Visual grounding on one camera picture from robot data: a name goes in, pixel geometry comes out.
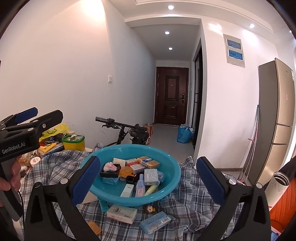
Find white square carton box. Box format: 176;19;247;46
82;191;98;204

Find orange plastic case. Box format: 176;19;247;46
87;221;101;235

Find plush bunny hair tie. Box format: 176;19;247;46
103;162;118;172

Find small black box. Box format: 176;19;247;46
125;175;138;185

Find green cream tube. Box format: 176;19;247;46
144;185;158;196

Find grey lighter case box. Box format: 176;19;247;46
144;169;160;186

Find person left hand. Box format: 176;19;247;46
0;155;23;208

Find yellow plastic bag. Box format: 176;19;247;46
39;123;69;142

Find white round jar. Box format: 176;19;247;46
30;157;41;167

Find yellow green-lidded container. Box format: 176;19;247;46
62;134;85;151

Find white patterned cylinder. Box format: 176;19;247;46
265;172;290;210

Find teal cosmetic tube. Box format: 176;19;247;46
98;199;109;212

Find blue plaid cloth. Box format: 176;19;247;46
19;143;246;241

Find blue plastic basin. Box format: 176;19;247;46
81;143;182;207

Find white tissue pack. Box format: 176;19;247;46
106;204;137;225

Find black open tray box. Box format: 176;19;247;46
99;163;121;178

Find small teal white carton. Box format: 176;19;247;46
120;184;134;198

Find gold refrigerator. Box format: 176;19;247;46
248;59;295;185

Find small blue lotion bottle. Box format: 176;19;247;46
135;174;145;197

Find red white cigarette pack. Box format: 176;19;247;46
126;158;146;174

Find small doll figurine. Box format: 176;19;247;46
144;205;157;214

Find light blue wipes pack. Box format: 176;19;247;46
139;211;171;235

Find blue shopping bag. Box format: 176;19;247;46
177;124;194;144

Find dark brown entrance door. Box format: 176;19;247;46
154;67;189;126

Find wall electrical panel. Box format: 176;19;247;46
223;34;245;68

